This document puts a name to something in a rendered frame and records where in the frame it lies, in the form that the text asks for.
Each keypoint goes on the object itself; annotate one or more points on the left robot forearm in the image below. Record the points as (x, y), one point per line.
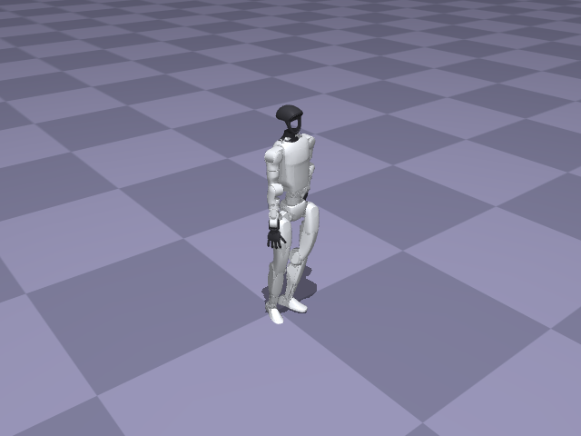
(305, 190)

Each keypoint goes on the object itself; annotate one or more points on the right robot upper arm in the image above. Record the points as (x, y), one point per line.
(273, 158)

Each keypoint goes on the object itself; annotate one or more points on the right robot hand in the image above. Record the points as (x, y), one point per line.
(274, 236)

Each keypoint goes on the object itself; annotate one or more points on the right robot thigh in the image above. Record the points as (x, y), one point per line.
(281, 255)

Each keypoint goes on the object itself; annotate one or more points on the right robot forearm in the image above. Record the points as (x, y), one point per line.
(274, 207)

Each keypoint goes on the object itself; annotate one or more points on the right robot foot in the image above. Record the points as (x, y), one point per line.
(274, 313)

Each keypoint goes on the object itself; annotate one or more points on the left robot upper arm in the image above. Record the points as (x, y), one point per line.
(311, 142)

